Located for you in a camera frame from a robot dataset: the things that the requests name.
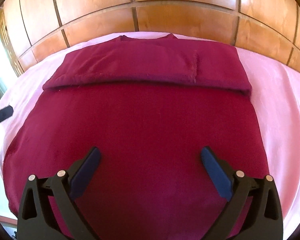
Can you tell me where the dark red knit garment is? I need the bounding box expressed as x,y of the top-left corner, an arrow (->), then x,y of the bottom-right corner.
3,35 -> 269,239

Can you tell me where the pink bed sheet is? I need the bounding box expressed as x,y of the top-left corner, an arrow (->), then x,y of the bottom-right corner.
0,33 -> 300,239

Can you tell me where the wooden panelled wardrobe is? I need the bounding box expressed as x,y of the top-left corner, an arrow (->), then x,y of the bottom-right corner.
0,0 -> 300,75

